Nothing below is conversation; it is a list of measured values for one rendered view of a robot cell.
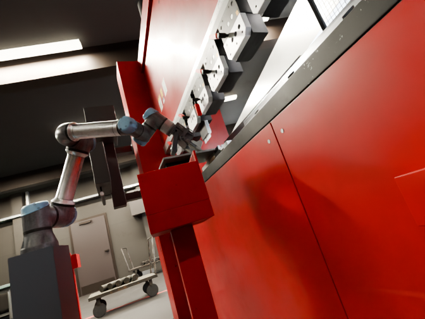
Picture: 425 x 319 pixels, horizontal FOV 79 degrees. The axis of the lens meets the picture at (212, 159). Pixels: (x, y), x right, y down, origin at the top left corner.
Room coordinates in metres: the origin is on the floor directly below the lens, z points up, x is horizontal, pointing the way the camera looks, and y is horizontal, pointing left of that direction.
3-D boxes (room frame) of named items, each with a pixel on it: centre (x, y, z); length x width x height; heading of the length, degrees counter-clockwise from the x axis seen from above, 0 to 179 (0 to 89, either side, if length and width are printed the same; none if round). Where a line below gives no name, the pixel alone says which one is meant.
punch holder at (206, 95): (1.16, -0.08, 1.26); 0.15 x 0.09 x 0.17; 24
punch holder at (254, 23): (0.79, -0.24, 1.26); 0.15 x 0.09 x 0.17; 24
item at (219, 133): (2.28, 0.22, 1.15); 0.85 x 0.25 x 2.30; 114
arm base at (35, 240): (1.21, 0.89, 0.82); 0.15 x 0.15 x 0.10
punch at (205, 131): (1.32, -0.01, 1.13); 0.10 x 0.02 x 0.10; 24
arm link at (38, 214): (1.22, 0.89, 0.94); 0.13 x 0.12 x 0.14; 170
